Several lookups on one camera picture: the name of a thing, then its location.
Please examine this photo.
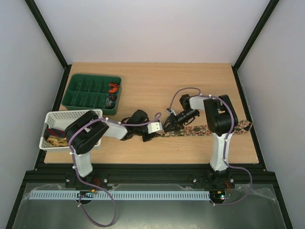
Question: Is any paisley patterned necktie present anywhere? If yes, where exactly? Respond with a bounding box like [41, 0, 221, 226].
[157, 120, 253, 137]

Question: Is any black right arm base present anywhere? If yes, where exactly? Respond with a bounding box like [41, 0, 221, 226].
[192, 167, 234, 190]

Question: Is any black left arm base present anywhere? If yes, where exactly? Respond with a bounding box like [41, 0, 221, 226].
[65, 172, 108, 189]

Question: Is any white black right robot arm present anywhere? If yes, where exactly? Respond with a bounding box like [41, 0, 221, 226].
[175, 94, 238, 187]

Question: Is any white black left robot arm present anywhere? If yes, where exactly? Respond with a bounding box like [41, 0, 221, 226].
[64, 109, 170, 177]

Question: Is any dark blue rolled tie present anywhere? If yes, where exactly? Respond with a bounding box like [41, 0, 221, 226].
[105, 94, 117, 109]

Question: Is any orange rolled tie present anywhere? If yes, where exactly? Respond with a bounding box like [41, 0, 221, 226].
[108, 83, 120, 94]

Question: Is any green compartment organizer tray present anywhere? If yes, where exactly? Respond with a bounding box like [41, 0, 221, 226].
[61, 73, 122, 115]

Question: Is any white perforated plastic basket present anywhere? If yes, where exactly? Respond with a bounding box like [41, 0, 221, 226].
[39, 110, 89, 152]

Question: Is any tan patterned tie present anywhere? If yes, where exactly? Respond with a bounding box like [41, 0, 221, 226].
[47, 135, 68, 147]

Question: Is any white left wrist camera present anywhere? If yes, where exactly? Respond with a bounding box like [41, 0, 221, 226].
[147, 122, 163, 134]

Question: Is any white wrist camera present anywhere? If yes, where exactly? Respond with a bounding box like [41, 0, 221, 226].
[147, 122, 163, 134]
[166, 108, 176, 116]

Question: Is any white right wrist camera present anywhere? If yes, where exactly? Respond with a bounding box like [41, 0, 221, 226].
[166, 108, 176, 116]

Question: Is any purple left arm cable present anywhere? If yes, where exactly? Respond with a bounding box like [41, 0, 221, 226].
[68, 112, 162, 227]

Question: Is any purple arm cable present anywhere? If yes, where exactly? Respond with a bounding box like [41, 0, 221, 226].
[68, 112, 162, 227]
[168, 87, 253, 207]

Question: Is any light blue slotted cable duct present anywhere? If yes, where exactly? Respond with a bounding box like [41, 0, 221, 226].
[29, 190, 210, 201]

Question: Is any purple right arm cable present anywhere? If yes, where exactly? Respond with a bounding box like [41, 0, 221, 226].
[168, 87, 253, 207]

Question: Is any black aluminium frame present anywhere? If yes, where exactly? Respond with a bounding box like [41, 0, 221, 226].
[6, 0, 293, 229]

